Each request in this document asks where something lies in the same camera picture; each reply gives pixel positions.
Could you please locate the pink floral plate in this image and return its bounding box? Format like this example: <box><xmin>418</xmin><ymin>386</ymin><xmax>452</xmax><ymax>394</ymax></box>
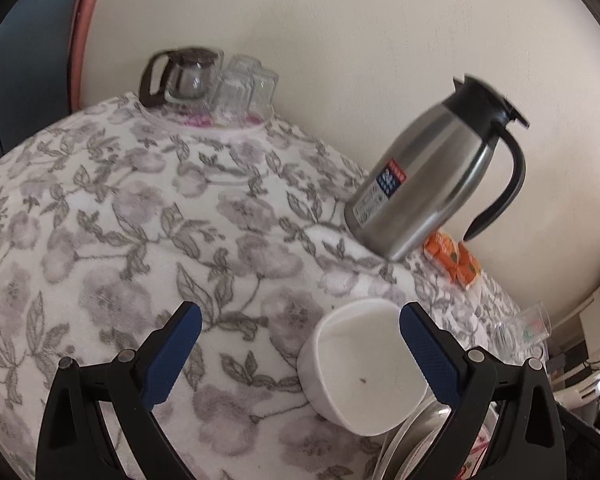
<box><xmin>457</xmin><ymin>435</ymin><xmax>488</xmax><ymax>480</ymax></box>

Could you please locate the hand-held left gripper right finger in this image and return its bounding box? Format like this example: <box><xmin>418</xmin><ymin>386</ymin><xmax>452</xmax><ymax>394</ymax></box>
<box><xmin>399</xmin><ymin>301</ymin><xmax>567</xmax><ymax>480</ymax></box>

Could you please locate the small plain white bowl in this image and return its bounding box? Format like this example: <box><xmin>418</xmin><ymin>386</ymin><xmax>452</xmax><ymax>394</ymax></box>
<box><xmin>297</xmin><ymin>298</ymin><xmax>429</xmax><ymax>436</ymax></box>

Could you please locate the glass teapot with black handle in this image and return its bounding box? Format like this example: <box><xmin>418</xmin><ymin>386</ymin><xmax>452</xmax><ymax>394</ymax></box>
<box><xmin>139</xmin><ymin>47</ymin><xmax>226</xmax><ymax>111</ymax></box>

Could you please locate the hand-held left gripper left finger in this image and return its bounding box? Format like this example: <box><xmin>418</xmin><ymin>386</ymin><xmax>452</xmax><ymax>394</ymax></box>
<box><xmin>36</xmin><ymin>301</ymin><xmax>203</xmax><ymax>480</ymax></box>

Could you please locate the stainless steel thermos jug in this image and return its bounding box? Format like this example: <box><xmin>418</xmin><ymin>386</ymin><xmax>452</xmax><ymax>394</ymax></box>
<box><xmin>344</xmin><ymin>75</ymin><xmax>530</xmax><ymax>262</ymax></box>

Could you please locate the orange snack packet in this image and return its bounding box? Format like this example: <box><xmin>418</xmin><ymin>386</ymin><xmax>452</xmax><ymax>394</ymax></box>
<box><xmin>424</xmin><ymin>232</ymin><xmax>482</xmax><ymax>288</ymax></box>

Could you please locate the small clear drinking glass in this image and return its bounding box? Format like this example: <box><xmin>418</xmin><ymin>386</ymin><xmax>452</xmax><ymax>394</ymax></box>
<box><xmin>214</xmin><ymin>54</ymin><xmax>261</xmax><ymax>117</ymax></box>
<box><xmin>250</xmin><ymin>67</ymin><xmax>281</xmax><ymax>117</ymax></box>

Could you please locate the clear glass mug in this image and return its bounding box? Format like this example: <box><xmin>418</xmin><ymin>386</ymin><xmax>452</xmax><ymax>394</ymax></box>
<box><xmin>495</xmin><ymin>302</ymin><xmax>551</xmax><ymax>361</ymax></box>

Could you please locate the white and pink tray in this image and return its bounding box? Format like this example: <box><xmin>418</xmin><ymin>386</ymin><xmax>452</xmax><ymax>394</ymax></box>
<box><xmin>140</xmin><ymin>102</ymin><xmax>276</xmax><ymax>137</ymax></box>

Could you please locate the stainless steel plate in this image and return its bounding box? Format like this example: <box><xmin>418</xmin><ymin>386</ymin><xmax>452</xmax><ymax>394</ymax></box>
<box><xmin>375</xmin><ymin>400</ymin><xmax>498</xmax><ymax>480</ymax></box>

